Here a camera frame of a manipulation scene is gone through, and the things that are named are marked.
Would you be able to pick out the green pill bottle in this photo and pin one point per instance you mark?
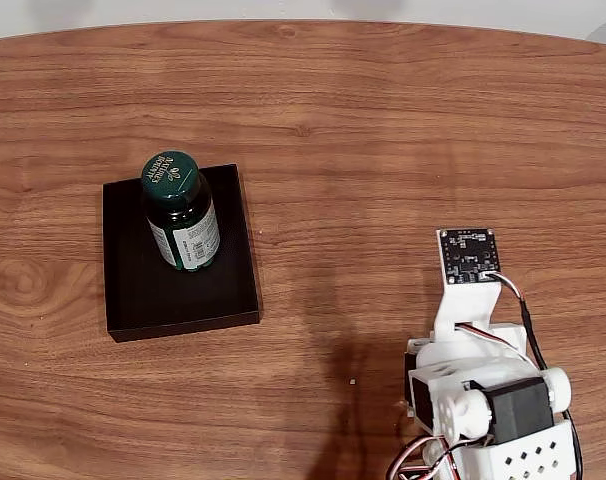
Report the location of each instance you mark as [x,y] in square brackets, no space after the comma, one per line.
[183,235]

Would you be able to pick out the black shallow cardboard box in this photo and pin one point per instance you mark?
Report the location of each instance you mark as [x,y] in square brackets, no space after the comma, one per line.
[133,300]

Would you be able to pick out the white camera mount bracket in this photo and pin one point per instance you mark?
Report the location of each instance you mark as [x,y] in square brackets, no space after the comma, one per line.
[465,310]

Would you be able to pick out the black camera circuit board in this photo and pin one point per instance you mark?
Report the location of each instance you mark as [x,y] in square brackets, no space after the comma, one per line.
[470,257]

